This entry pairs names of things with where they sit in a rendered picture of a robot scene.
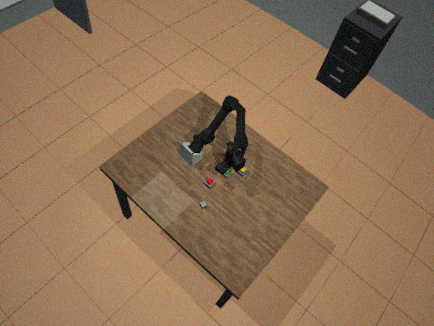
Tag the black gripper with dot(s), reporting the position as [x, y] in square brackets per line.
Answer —
[224, 166]

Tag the red button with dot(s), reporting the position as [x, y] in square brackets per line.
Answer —
[209, 182]

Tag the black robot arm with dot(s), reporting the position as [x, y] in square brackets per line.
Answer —
[229, 104]

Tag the yellow button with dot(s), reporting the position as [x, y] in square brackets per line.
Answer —
[242, 172]

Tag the green button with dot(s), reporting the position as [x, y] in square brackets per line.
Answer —
[228, 173]

